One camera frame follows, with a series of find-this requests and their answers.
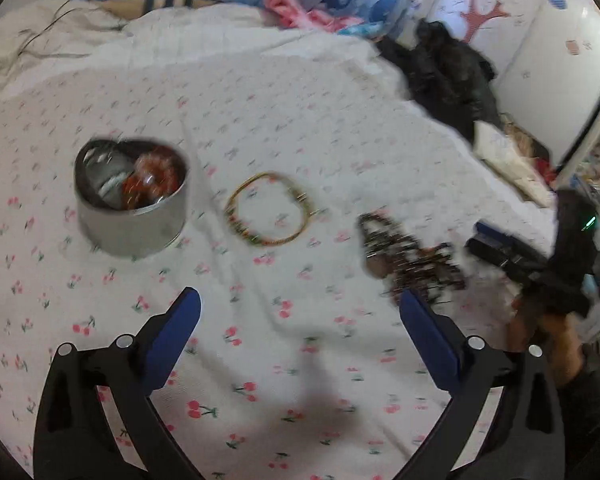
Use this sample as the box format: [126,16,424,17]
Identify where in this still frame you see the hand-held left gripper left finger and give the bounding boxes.
[32,287,202,480]

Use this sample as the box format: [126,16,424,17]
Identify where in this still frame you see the white wardrobe with stickers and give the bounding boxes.
[495,0,600,166]

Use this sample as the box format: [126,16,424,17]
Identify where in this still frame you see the amber bead bracelet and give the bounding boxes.
[121,146,186,211]

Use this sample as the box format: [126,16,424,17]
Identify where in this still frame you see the cherry print bedsheet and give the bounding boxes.
[0,52,556,480]

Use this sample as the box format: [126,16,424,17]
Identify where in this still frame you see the black jacket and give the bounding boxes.
[375,19,503,143]

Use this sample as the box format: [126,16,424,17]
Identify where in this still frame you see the beige folded cloth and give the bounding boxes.
[472,122,556,208]

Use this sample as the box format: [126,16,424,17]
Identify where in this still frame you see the white striped quilt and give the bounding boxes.
[0,0,411,106]

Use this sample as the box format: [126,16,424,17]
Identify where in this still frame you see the red tree wall sticker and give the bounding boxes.
[452,0,511,43]

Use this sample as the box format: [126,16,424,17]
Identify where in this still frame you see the dark brown bead bracelet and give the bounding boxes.
[357,212,411,261]

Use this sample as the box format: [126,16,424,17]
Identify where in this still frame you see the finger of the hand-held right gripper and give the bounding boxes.
[472,220,551,266]
[466,237,547,286]

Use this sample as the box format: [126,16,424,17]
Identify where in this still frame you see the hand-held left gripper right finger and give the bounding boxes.
[399,289,566,480]

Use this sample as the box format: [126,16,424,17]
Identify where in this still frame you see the pink cloth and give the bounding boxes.
[262,0,366,33]

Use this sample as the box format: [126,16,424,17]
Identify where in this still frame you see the grey-brown bead bracelet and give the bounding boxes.
[380,245,468,306]

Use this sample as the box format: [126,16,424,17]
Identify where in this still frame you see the person's right hand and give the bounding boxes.
[507,295,588,388]

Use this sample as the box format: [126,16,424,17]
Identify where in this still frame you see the thin black cable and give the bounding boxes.
[0,0,81,58]

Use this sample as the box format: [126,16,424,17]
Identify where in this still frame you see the thin gold cord bracelet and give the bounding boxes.
[224,172,331,248]

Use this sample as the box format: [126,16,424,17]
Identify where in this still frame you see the tan black striped pillow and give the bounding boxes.
[100,0,201,16]

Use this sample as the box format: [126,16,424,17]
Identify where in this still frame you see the light blue packet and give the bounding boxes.
[337,20,383,38]

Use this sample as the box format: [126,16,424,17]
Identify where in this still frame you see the round metal tin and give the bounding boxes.
[74,137,190,260]

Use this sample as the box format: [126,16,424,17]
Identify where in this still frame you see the person's right forearm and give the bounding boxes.
[555,350,600,466]

